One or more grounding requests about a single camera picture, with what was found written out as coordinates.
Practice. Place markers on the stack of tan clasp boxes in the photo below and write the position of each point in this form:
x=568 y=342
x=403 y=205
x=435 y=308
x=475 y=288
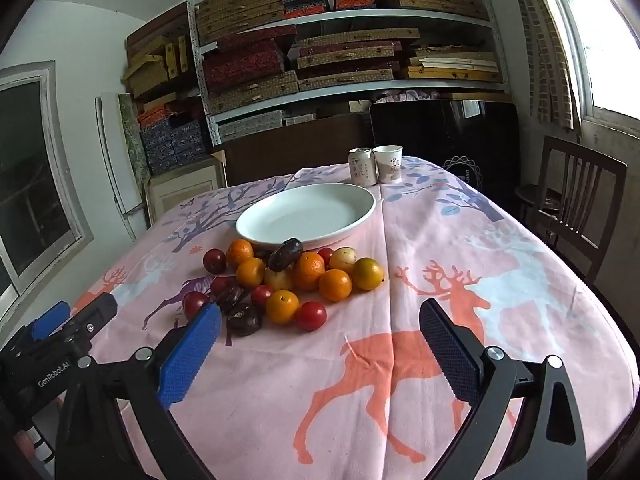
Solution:
x=350 y=60

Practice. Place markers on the red cherry tomato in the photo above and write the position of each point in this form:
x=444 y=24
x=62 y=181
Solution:
x=194 y=304
x=214 y=260
x=261 y=296
x=310 y=316
x=220 y=285
x=325 y=255

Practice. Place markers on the long tan woven box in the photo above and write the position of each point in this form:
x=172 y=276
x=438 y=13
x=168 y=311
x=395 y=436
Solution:
x=255 y=92

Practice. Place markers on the checked curtain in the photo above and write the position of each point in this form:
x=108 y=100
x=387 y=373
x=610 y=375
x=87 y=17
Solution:
x=547 y=50

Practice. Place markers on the wooden picture frame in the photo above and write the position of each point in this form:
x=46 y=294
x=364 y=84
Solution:
x=185 y=187

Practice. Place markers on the pile of yellow boxes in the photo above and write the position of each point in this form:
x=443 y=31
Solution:
x=150 y=67

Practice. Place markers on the pink cloth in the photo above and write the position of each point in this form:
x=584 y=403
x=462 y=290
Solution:
x=407 y=95

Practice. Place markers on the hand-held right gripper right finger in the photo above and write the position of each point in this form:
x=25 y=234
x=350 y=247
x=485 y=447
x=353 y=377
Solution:
x=450 y=355

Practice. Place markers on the stack of blue patterned boxes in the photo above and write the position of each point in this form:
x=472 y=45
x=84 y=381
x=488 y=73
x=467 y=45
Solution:
x=175 y=142

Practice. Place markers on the stack of tan flat boxes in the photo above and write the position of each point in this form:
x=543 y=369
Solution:
x=430 y=0

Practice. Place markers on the white paper cup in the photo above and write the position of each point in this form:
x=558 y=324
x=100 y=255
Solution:
x=389 y=165

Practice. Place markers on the stack of red patterned boxes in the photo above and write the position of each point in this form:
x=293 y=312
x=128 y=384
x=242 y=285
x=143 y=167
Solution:
x=245 y=62

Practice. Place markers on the grey framed window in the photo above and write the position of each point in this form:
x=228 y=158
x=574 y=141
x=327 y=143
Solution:
x=30 y=170

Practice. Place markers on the bright window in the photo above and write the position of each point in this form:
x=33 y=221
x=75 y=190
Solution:
x=610 y=35

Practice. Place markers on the brown wooden board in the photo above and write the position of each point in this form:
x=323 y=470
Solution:
x=300 y=145

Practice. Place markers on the white drink can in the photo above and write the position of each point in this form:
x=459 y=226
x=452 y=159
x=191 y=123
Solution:
x=362 y=167

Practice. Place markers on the white metal shelf rack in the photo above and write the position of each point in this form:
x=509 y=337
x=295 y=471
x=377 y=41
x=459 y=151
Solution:
x=350 y=21

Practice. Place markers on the row of grey patterned boxes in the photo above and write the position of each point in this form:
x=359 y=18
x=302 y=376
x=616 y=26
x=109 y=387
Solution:
x=255 y=125

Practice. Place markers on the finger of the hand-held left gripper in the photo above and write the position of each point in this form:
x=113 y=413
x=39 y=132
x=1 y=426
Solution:
x=50 y=320
x=95 y=310

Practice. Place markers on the stack of tan woven boxes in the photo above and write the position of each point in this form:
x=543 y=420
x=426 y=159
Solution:
x=240 y=10

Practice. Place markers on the yellowish orange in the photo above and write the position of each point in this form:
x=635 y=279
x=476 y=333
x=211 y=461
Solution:
x=367 y=273

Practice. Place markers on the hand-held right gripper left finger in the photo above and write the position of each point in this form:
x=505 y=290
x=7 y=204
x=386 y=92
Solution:
x=190 y=355

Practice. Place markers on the white oval plate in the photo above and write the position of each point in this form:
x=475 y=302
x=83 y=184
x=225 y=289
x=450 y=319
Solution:
x=305 y=215

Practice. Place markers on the dark wooden chair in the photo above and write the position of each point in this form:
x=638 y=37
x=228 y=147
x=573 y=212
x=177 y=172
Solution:
x=575 y=200

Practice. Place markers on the white leaning board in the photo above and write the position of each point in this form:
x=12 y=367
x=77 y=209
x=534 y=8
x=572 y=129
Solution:
x=112 y=150

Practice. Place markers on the stack of flat wooden boards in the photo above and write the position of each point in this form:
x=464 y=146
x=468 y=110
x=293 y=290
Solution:
x=455 y=65

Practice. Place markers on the pink printed tablecloth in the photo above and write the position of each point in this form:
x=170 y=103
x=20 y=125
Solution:
x=350 y=385

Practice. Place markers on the yellow passion fruit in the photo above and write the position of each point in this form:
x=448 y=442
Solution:
x=278 y=280
x=342 y=259

